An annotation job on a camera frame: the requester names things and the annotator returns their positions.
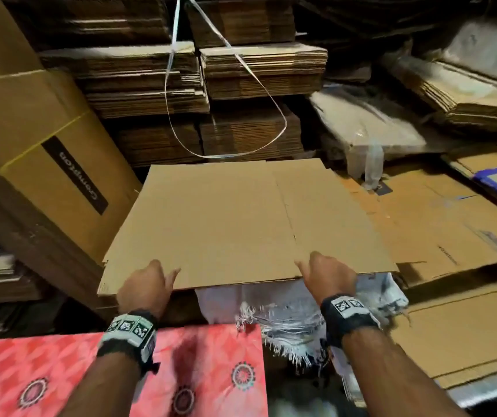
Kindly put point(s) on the person's left hand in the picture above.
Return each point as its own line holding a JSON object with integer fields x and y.
{"x": 149, "y": 291}

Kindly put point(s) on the person's right hand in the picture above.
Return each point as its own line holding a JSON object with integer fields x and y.
{"x": 328, "y": 278}

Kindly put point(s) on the large cardboard box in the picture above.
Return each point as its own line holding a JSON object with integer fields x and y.
{"x": 231, "y": 221}

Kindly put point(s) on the low pile of cardboard sheets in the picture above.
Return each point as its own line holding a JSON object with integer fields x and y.
{"x": 474, "y": 334}

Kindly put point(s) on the yellow-tied cardboard bundle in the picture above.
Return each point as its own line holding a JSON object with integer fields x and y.
{"x": 49, "y": 160}

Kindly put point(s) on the wall of cardboard stacks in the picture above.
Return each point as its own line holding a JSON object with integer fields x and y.
{"x": 248, "y": 73}

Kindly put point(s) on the person's right forearm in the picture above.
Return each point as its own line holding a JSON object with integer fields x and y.
{"x": 401, "y": 378}

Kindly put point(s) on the person's left forearm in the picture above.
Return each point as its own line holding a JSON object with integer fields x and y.
{"x": 101, "y": 391}

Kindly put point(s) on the white woven sack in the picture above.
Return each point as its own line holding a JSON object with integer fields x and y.
{"x": 266, "y": 317}

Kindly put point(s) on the red patterned table cloth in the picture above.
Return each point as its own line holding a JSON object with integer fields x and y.
{"x": 57, "y": 369}

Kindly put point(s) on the white plastic sack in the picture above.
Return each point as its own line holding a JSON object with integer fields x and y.
{"x": 361, "y": 126}

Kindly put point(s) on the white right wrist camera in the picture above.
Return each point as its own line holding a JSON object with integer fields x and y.
{"x": 340, "y": 360}

